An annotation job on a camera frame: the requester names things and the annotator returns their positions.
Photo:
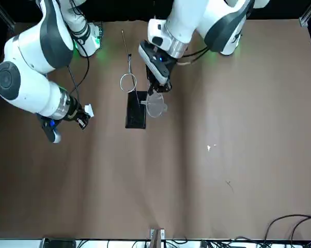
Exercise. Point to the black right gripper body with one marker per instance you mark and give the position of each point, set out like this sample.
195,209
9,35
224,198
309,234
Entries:
74,108

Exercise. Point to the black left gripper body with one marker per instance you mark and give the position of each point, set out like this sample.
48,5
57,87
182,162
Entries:
171,64

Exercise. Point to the white filter paper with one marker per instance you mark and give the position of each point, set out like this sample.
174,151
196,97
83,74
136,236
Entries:
89,109

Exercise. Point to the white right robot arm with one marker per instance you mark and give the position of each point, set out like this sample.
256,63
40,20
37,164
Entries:
26,85

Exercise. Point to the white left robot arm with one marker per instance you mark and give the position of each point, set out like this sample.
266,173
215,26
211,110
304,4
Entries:
186,18

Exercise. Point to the small white paper scrap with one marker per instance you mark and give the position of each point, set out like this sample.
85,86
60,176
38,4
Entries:
208,148

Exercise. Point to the dark grey device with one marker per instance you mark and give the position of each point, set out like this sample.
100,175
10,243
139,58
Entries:
58,242

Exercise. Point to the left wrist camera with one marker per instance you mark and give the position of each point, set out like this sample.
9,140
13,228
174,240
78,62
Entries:
153,59

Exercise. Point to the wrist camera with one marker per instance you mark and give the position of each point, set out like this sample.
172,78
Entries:
53,134
153,59

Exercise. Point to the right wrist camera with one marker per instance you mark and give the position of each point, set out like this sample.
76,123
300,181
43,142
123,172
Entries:
53,134

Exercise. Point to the aluminium frame rail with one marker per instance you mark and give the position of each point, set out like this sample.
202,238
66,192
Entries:
308,14
0,13

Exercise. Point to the aluminium post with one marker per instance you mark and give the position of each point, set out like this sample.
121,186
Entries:
156,239

